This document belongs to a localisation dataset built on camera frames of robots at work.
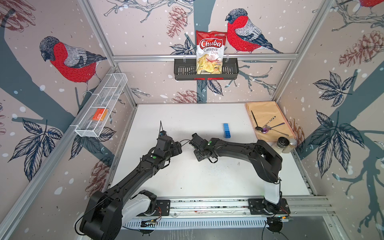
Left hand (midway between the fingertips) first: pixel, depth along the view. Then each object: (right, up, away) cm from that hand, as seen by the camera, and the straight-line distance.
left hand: (179, 143), depth 85 cm
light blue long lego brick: (+31, +5, +13) cm, 34 cm away
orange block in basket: (-37, +17, -14) cm, 43 cm away
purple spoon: (+60, +6, +18) cm, 63 cm away
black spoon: (+55, +7, +19) cm, 58 cm away
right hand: (+12, -8, +6) cm, 15 cm away
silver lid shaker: (+66, -2, 0) cm, 66 cm away
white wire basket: (-42, +13, -15) cm, 46 cm away
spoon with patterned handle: (+65, +12, +24) cm, 71 cm away
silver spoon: (+63, +8, +19) cm, 66 cm away
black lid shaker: (+61, 0, 0) cm, 61 cm away
